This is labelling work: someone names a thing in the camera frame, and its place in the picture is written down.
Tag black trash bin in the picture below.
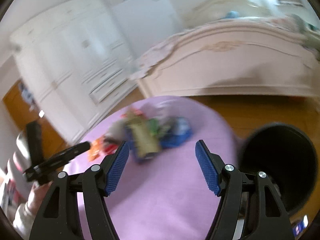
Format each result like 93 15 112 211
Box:
238 122 318 216

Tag left hand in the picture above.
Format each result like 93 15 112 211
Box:
26 181 52 216

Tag orange snack bag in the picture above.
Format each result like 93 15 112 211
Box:
88 137 106 161

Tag tan cardboard box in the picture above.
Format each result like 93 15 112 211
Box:
125 111 161 161

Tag round purple mat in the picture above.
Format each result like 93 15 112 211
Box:
63 95 241 240

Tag blue plastic wrapper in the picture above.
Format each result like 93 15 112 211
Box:
159 116 193 148

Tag smartphone with lit screen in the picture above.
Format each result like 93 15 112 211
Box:
292 215 309 237

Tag white wardrobe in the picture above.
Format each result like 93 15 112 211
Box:
10 0 180 143

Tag cream ornate bed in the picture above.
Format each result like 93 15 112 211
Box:
131 0 319 98

